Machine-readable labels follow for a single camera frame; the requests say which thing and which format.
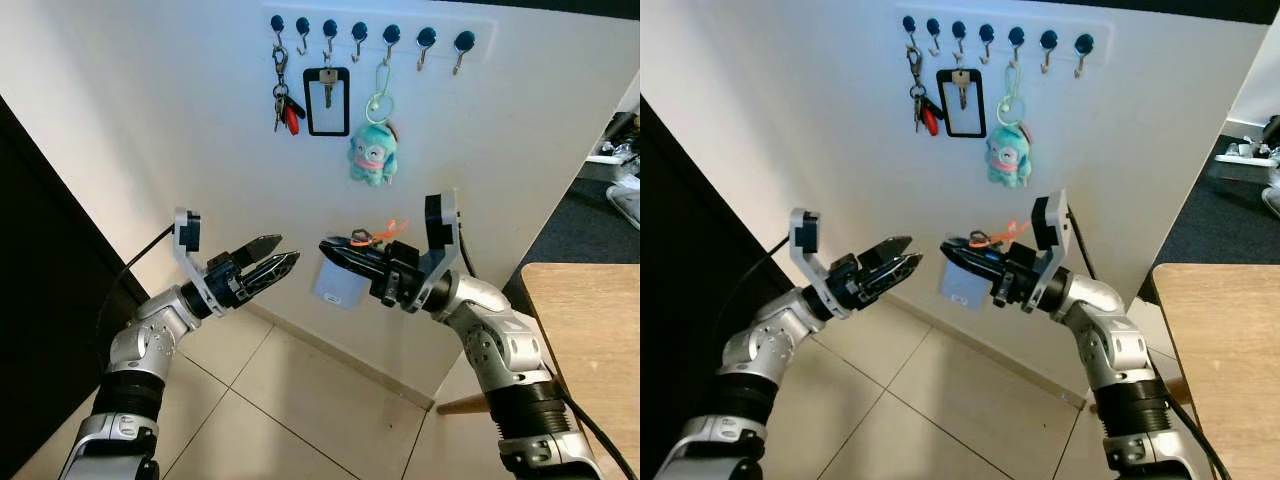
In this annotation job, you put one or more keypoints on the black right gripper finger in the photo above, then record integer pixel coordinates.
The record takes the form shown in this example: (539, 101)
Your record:
(355, 268)
(975, 252)
(355, 250)
(975, 270)

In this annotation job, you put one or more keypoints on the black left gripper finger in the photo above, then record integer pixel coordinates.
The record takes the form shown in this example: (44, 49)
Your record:
(260, 250)
(275, 272)
(898, 273)
(885, 251)

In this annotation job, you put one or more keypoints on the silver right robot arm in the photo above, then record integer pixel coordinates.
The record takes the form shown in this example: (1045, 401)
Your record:
(1115, 345)
(500, 340)

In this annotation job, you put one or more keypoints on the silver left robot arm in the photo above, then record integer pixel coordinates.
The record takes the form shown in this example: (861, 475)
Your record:
(765, 345)
(140, 345)

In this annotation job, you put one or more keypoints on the black knob metal hook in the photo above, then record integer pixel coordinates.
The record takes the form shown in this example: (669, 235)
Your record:
(908, 22)
(302, 24)
(391, 33)
(276, 21)
(1016, 35)
(464, 41)
(1084, 43)
(359, 30)
(987, 31)
(329, 27)
(933, 25)
(1048, 39)
(959, 28)
(426, 37)

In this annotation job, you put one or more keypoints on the key bunch red fob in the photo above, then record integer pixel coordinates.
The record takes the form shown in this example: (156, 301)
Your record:
(291, 118)
(929, 120)

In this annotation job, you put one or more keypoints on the white partition board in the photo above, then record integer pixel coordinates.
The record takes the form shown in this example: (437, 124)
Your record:
(800, 120)
(150, 120)

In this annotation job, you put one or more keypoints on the black framed key holder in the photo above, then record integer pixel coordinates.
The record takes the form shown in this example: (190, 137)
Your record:
(327, 90)
(961, 92)

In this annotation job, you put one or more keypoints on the black panel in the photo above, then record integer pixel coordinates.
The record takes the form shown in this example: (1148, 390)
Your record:
(40, 300)
(690, 300)

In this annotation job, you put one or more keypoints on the dark carpet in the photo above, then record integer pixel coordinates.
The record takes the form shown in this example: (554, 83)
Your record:
(590, 235)
(1210, 230)

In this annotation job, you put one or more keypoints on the wooden table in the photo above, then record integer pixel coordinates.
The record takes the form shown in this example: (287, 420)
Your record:
(590, 340)
(1230, 340)

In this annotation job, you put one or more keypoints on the white plastic tray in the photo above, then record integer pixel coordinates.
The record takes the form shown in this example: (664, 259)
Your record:
(612, 158)
(1245, 152)

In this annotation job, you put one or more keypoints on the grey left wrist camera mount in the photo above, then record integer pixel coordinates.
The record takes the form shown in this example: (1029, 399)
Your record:
(188, 232)
(803, 232)

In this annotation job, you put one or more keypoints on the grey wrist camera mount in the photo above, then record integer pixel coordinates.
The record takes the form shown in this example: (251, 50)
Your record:
(188, 232)
(440, 220)
(1048, 222)
(803, 232)

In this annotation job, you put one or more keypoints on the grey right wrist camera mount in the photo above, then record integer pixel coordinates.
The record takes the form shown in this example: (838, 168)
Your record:
(440, 220)
(1048, 222)

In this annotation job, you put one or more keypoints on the white hook rail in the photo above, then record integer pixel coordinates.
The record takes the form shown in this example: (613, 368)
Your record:
(1066, 30)
(445, 28)

